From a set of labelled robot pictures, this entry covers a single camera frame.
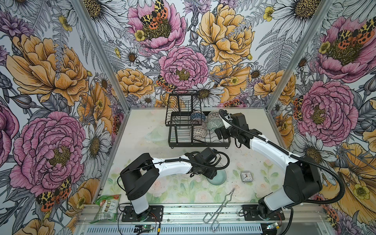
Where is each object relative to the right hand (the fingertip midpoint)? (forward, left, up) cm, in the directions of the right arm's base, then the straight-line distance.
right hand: (223, 131), depth 89 cm
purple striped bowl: (-1, +15, +11) cm, 18 cm away
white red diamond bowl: (+23, +3, -10) cm, 26 cm away
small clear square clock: (-22, -12, -14) cm, 29 cm away
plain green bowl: (-23, +4, -14) cm, 28 cm away
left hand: (-21, +9, -12) cm, 26 cm away
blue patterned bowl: (+24, +14, -10) cm, 29 cm away
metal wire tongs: (-41, +12, -16) cm, 46 cm away
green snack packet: (-37, +60, -11) cm, 71 cm away
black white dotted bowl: (+9, +13, -13) cm, 21 cm away
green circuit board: (-45, +43, -16) cm, 64 cm away
